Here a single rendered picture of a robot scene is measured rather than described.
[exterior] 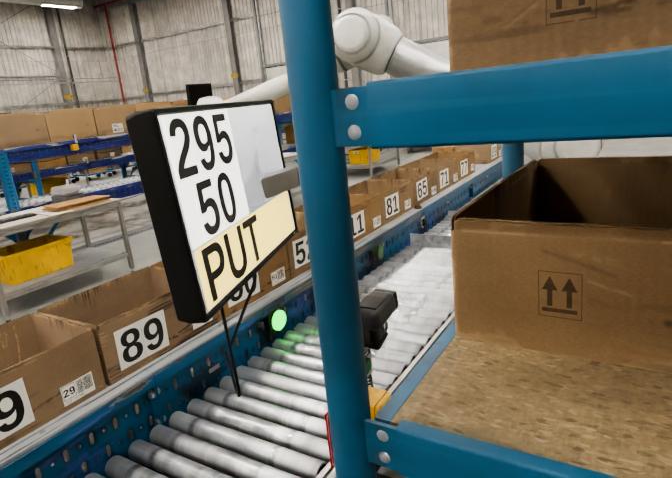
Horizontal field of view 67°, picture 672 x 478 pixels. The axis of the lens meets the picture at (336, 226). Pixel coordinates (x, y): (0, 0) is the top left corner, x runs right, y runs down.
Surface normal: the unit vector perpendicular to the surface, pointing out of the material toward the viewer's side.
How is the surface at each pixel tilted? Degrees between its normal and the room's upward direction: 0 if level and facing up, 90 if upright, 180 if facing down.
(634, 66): 90
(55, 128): 90
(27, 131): 90
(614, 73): 90
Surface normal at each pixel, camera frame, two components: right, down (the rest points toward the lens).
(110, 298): 0.84, 0.04
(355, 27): -0.29, 0.22
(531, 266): -0.54, 0.27
